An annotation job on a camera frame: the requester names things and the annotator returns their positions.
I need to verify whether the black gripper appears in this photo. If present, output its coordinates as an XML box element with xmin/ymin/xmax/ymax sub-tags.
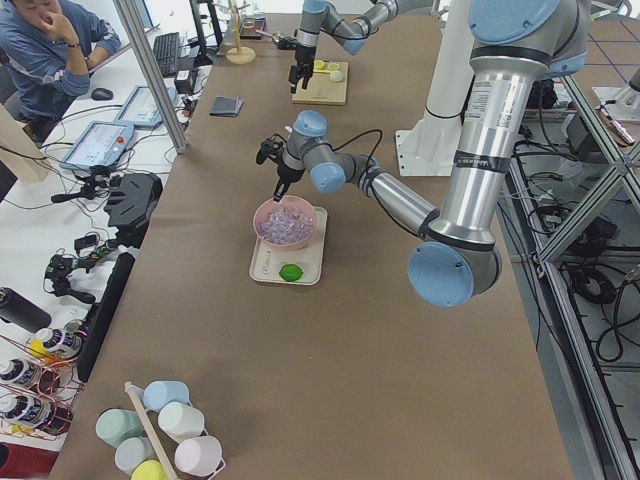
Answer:
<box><xmin>256</xmin><ymin>134</ymin><xmax>303</xmax><ymax>202</ymax></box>
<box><xmin>277</xmin><ymin>36</ymin><xmax>316</xmax><ymax>94</ymax></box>

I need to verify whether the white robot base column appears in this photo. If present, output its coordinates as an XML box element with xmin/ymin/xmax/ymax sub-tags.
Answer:
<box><xmin>396</xmin><ymin>0</ymin><xmax>474</xmax><ymax>176</ymax></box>

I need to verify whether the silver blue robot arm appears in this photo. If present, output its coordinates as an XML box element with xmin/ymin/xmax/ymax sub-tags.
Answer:
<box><xmin>288</xmin><ymin>0</ymin><xmax>434</xmax><ymax>94</ymax></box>
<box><xmin>256</xmin><ymin>1</ymin><xmax>590</xmax><ymax>307</ymax></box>

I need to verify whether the pink bowl of ice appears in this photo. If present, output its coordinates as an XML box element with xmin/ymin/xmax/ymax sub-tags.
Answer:
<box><xmin>253</xmin><ymin>195</ymin><xmax>317</xmax><ymax>250</ymax></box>

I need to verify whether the bamboo cutting board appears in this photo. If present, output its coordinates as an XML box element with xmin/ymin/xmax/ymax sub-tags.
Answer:
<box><xmin>292</xmin><ymin>60</ymin><xmax>349</xmax><ymax>106</ymax></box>

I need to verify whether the metal scoop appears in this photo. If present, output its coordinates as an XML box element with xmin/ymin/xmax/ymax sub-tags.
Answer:
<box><xmin>257</xmin><ymin>30</ymin><xmax>283</xmax><ymax>44</ymax></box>

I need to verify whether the dark wooden tray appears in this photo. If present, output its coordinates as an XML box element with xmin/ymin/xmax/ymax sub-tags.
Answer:
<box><xmin>240</xmin><ymin>18</ymin><xmax>266</xmax><ymax>40</ymax></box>

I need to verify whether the wooden mug tree stand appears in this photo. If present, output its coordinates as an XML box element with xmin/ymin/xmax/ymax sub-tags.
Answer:
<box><xmin>226</xmin><ymin>0</ymin><xmax>256</xmax><ymax>65</ymax></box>

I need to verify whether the beige plastic tray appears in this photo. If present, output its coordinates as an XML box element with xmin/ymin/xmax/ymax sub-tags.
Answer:
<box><xmin>249</xmin><ymin>206</ymin><xmax>328</xmax><ymax>286</ymax></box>

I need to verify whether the green lime half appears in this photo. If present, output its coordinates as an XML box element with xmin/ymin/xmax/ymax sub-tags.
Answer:
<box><xmin>278</xmin><ymin>263</ymin><xmax>304</xmax><ymax>282</ymax></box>

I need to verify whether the dark folded cloth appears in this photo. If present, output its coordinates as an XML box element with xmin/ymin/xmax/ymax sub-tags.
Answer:
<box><xmin>209</xmin><ymin>96</ymin><xmax>244</xmax><ymax>117</ymax></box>

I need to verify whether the black keyboard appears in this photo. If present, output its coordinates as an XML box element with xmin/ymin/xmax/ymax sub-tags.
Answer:
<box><xmin>152</xmin><ymin>32</ymin><xmax>182</xmax><ymax>78</ymax></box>

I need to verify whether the blue teach pendant far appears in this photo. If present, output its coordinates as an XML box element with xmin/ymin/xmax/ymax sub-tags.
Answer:
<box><xmin>114</xmin><ymin>85</ymin><xmax>163</xmax><ymax>130</ymax></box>

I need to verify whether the blue teach pendant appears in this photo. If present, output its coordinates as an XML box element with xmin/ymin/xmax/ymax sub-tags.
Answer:
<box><xmin>60</xmin><ymin>121</ymin><xmax>135</xmax><ymax>171</ymax></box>
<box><xmin>114</xmin><ymin>85</ymin><xmax>163</xmax><ymax>130</ymax></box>

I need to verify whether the blue teach pendant near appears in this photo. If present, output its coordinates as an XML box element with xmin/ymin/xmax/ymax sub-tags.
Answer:
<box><xmin>60</xmin><ymin>121</ymin><xmax>135</xmax><ymax>171</ymax></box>

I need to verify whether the black computer mouse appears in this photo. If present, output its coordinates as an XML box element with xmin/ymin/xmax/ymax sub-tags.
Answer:
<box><xmin>91</xmin><ymin>87</ymin><xmax>114</xmax><ymax>101</ymax></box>

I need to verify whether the black long bar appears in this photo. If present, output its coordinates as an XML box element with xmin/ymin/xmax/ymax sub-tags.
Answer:
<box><xmin>76</xmin><ymin>253</ymin><xmax>135</xmax><ymax>383</ymax></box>

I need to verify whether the light blue mug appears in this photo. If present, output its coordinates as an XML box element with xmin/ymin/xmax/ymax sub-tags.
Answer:
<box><xmin>143</xmin><ymin>380</ymin><xmax>190</xmax><ymax>412</ymax></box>

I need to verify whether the white mug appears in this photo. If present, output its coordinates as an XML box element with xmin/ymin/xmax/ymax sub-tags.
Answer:
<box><xmin>158</xmin><ymin>402</ymin><xmax>205</xmax><ymax>443</ymax></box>

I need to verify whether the seated person in blue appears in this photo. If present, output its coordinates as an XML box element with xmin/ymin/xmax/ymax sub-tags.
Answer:
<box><xmin>1</xmin><ymin>1</ymin><xmax>121</xmax><ymax>122</ymax></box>

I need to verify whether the pink mug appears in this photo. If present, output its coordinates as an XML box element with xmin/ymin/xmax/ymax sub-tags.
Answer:
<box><xmin>174</xmin><ymin>436</ymin><xmax>226</xmax><ymax>477</ymax></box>

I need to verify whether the green mug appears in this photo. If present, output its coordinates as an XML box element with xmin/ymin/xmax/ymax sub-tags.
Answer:
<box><xmin>95</xmin><ymin>409</ymin><xmax>144</xmax><ymax>448</ymax></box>

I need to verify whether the black bottle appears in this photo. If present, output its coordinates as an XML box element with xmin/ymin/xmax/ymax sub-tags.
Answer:
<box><xmin>1</xmin><ymin>287</ymin><xmax>51</xmax><ymax>333</ymax></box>

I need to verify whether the grey mug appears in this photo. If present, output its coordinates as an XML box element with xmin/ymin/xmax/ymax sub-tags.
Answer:
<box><xmin>114</xmin><ymin>437</ymin><xmax>156</xmax><ymax>476</ymax></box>

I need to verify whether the wooden mug rack rod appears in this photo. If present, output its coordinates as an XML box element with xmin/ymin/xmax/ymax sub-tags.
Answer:
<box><xmin>124</xmin><ymin>381</ymin><xmax>179</xmax><ymax>480</ymax></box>

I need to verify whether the yellow mug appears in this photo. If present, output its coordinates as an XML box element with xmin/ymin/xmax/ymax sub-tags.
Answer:
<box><xmin>131</xmin><ymin>459</ymin><xmax>168</xmax><ymax>480</ymax></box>

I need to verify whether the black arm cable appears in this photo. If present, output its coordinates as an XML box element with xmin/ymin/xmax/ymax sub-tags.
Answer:
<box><xmin>329</xmin><ymin>128</ymin><xmax>384</xmax><ymax>171</ymax></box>

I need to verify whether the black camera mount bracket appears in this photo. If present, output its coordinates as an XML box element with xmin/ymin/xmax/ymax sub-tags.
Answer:
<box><xmin>104</xmin><ymin>173</ymin><xmax>163</xmax><ymax>228</ymax></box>

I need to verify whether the aluminium frame post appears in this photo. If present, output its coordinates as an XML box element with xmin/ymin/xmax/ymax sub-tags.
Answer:
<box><xmin>114</xmin><ymin>0</ymin><xmax>187</xmax><ymax>154</ymax></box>

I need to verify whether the copper wire bottle rack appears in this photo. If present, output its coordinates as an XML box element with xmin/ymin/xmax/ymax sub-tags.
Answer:
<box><xmin>1</xmin><ymin>327</ymin><xmax>86</xmax><ymax>441</ymax></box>

